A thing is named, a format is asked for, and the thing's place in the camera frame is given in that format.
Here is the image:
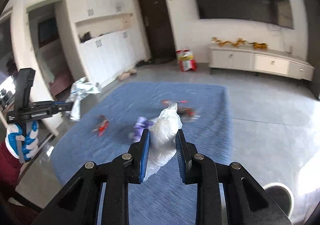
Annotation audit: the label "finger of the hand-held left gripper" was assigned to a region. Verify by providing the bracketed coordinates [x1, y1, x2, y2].
[54, 100, 74, 113]

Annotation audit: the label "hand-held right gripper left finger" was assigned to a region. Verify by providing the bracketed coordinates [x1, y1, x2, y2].
[32, 130, 150, 225]

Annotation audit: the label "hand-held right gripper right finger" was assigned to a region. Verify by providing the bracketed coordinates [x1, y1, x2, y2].
[175, 129, 292, 225]

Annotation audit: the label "blue white snack wrapper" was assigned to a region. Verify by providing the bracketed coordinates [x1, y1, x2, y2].
[65, 77, 102, 121]

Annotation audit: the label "white plastic bag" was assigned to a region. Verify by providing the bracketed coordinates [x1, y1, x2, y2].
[145, 103, 183, 182]

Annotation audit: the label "white rimmed trash bin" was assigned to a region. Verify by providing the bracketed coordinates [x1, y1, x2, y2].
[264, 182, 294, 218]

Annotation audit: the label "person's left forearm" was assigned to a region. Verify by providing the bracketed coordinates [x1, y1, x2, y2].
[0, 140, 24, 188]

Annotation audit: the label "person's left hand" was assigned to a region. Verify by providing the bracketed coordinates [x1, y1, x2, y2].
[5, 121, 39, 163]

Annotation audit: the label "purple wrapper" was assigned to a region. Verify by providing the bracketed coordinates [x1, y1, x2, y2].
[129, 116, 157, 140]

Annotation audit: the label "red brown snack packet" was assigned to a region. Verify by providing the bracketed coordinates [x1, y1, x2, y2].
[92, 115, 110, 138]

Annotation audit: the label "red snack wrapper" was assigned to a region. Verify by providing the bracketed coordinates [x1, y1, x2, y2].
[161, 100, 200, 121]

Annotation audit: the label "blue fluffy mat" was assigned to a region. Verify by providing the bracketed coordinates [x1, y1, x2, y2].
[51, 82, 232, 225]

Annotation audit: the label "red white shopping bag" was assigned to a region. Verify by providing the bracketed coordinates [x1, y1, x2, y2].
[176, 49, 197, 72]

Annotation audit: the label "golden dragon figurine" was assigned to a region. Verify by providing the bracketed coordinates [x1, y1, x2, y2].
[211, 37, 248, 47]

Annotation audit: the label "white television stand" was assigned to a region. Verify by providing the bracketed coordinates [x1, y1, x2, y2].
[208, 44, 315, 81]

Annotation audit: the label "dark brown door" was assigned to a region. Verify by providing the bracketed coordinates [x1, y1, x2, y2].
[135, 0, 177, 61]

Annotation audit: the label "golden tiger figurine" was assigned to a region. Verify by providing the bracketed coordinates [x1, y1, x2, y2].
[250, 42, 269, 51]

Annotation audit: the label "silver grey refrigerator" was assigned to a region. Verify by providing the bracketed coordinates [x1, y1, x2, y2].
[300, 0, 320, 100]

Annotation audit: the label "white wall cabinet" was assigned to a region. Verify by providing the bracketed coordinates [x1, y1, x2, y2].
[66, 0, 148, 86]

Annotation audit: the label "white hanging cables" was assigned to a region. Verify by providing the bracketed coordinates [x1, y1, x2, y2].
[270, 25, 288, 51]

